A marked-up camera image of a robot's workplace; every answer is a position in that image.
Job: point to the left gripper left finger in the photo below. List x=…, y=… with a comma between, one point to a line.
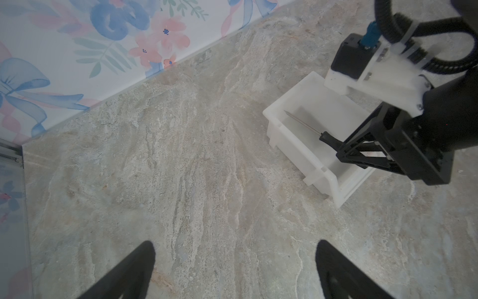
x=129, y=279

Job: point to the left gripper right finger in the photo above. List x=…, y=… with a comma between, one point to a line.
x=341, y=279

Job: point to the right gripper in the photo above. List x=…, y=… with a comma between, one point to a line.
x=390, y=140

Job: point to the black screwdriver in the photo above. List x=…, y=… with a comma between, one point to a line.
x=325, y=137

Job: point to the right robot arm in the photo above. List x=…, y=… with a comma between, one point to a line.
x=428, y=108

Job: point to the white plastic bin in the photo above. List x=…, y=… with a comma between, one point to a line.
x=326, y=111

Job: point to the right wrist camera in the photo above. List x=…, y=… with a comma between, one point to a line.
x=378, y=72

